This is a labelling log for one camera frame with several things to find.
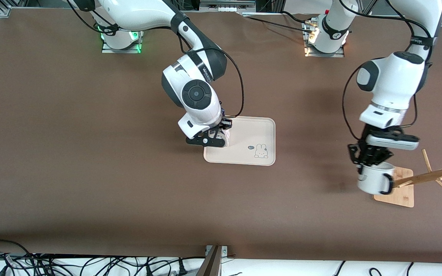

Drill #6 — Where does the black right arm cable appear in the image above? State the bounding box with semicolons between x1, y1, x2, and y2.
175;23;244;119

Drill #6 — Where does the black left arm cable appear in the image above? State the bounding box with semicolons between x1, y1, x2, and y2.
338;0;434;140

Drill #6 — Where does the brown table cover mat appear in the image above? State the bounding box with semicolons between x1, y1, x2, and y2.
0;8;442;265

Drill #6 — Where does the blue white milk carton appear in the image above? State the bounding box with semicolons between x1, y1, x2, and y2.
220;109;231;147

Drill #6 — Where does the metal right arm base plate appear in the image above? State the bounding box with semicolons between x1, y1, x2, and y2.
101;29;143;54

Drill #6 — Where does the dark aluminium profile bar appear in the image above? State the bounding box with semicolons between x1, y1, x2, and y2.
196;245;222;276

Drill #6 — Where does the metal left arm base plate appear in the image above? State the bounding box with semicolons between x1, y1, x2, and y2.
303;21;345;58

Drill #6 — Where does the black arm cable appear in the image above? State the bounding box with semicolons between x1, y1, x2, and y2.
338;0;434;140
175;23;244;119

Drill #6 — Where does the white smiley face mug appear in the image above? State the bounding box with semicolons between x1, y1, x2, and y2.
357;162;396;196

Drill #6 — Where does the cream rabbit print tray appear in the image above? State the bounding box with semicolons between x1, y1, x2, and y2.
203;116;276;166

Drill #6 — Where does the black cable on table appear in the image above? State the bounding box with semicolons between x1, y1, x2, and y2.
243;11;317;33

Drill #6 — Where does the wooden mug rack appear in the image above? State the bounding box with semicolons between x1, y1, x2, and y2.
373;149;442;208

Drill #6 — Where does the white power strip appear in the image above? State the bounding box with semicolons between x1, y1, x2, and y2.
200;0;256;12

